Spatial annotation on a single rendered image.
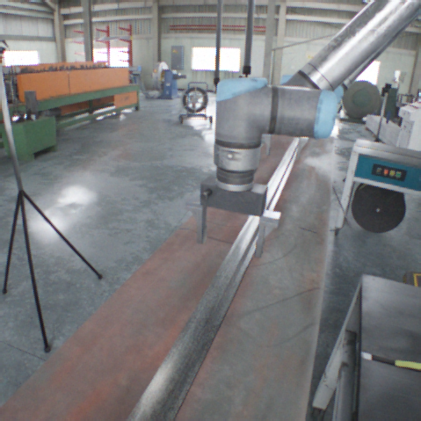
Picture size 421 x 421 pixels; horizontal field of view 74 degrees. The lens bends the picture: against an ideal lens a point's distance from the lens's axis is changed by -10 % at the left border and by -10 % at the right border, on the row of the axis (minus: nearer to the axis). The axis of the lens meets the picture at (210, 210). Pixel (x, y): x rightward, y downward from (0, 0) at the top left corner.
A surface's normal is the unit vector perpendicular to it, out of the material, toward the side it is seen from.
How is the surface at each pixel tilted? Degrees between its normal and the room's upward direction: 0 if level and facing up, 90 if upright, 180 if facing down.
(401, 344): 0
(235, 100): 90
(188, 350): 0
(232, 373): 0
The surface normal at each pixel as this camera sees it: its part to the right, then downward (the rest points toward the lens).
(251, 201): -0.35, 0.40
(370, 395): 0.04, -0.90
